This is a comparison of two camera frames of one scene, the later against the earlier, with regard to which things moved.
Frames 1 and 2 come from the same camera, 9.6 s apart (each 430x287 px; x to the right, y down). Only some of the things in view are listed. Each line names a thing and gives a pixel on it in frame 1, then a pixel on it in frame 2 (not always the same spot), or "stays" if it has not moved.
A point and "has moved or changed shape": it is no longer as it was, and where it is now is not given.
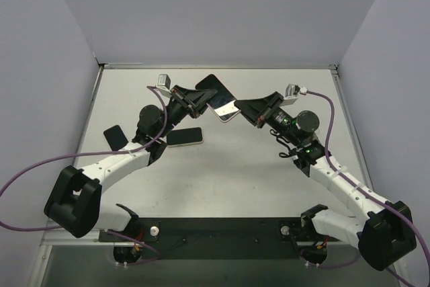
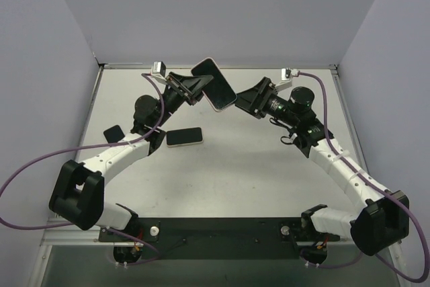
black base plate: (219, 238) stays
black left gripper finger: (198, 98) to (198, 92)
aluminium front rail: (60, 237) stays
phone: (222, 103) has moved or changed shape
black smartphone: (115, 138) stays
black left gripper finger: (196, 93) to (192, 81)
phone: (185, 136) stays
